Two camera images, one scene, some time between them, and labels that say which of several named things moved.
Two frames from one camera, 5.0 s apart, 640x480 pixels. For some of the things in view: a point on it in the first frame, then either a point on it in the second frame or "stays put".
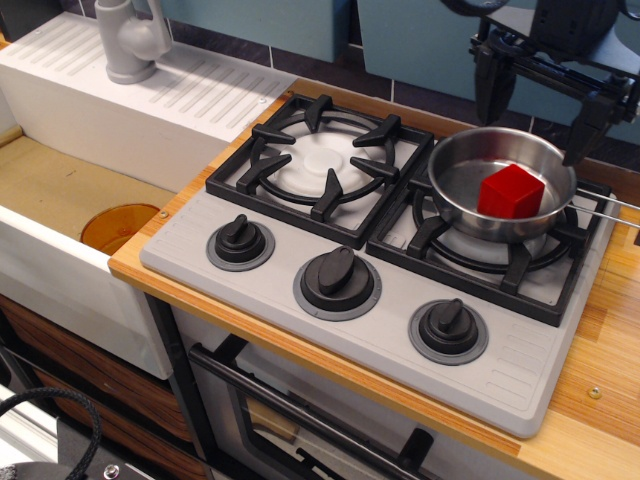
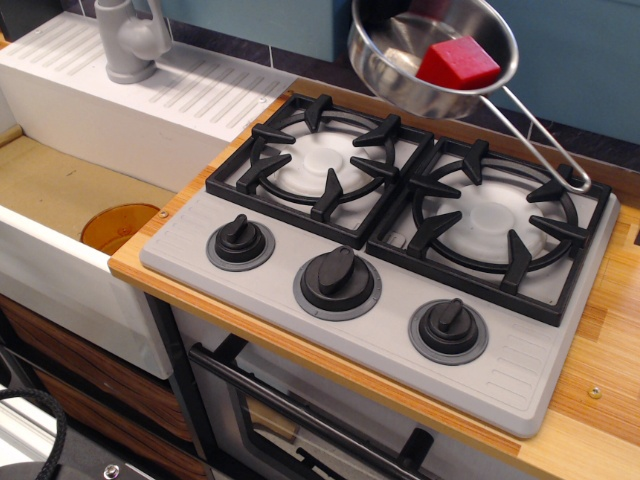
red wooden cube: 511,193 to 458,63
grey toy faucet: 132,44 stays put
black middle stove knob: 337,285 stays put
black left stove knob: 240,246 stays put
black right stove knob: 449,332 stays put
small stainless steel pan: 459,164 to 389,41
